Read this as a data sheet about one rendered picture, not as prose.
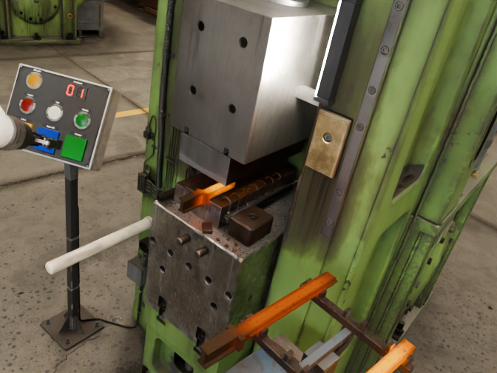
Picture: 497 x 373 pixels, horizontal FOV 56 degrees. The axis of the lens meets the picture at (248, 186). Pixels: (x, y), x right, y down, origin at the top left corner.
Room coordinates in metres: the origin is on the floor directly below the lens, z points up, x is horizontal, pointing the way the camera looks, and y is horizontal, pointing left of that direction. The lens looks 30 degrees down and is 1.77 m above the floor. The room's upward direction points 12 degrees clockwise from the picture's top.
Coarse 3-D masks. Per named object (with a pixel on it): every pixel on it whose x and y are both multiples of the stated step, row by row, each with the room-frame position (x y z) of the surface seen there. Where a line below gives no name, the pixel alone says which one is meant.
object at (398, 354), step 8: (400, 344) 0.76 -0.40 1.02; (408, 344) 0.76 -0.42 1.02; (392, 352) 0.73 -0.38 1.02; (400, 352) 0.74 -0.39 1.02; (408, 352) 0.74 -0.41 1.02; (384, 360) 0.70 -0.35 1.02; (392, 360) 0.71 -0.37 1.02; (400, 360) 0.71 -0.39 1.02; (376, 368) 0.68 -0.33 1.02; (384, 368) 0.68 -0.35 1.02; (392, 368) 0.69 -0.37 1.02
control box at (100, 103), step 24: (24, 72) 1.47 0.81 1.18; (48, 72) 1.47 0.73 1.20; (24, 96) 1.43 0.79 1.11; (48, 96) 1.43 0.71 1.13; (72, 96) 1.42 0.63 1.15; (96, 96) 1.42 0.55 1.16; (120, 96) 1.49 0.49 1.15; (24, 120) 1.39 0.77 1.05; (48, 120) 1.39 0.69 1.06; (72, 120) 1.38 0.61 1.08; (96, 120) 1.38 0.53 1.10; (96, 144) 1.34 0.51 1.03; (96, 168) 1.34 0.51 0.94
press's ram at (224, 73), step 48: (192, 0) 1.30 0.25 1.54; (240, 0) 1.31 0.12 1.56; (192, 48) 1.29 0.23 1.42; (240, 48) 1.20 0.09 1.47; (288, 48) 1.24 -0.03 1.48; (192, 96) 1.28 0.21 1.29; (240, 96) 1.19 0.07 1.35; (288, 96) 1.29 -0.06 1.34; (240, 144) 1.17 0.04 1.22; (288, 144) 1.35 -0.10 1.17
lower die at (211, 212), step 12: (276, 168) 1.51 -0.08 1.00; (288, 168) 1.54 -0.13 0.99; (192, 180) 1.34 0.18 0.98; (204, 180) 1.33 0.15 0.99; (252, 180) 1.39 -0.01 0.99; (264, 180) 1.41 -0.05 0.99; (276, 180) 1.43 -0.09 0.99; (288, 180) 1.50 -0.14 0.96; (180, 192) 1.28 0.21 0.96; (228, 192) 1.28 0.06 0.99; (240, 192) 1.30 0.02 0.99; (252, 192) 1.32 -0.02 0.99; (216, 204) 1.20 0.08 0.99; (228, 204) 1.21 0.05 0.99; (240, 204) 1.27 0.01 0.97; (204, 216) 1.22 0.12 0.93; (216, 216) 1.20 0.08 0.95
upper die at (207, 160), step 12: (180, 144) 1.29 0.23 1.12; (192, 144) 1.27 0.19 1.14; (204, 144) 1.24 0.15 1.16; (300, 144) 1.52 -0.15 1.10; (180, 156) 1.29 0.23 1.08; (192, 156) 1.27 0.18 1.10; (204, 156) 1.24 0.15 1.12; (216, 156) 1.22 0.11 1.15; (228, 156) 1.20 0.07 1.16; (264, 156) 1.34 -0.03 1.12; (276, 156) 1.40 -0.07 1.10; (288, 156) 1.47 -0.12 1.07; (204, 168) 1.24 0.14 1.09; (216, 168) 1.21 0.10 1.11; (228, 168) 1.19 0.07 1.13; (240, 168) 1.24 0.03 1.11; (252, 168) 1.29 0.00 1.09; (264, 168) 1.35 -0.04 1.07; (216, 180) 1.21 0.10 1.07; (228, 180) 1.19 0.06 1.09
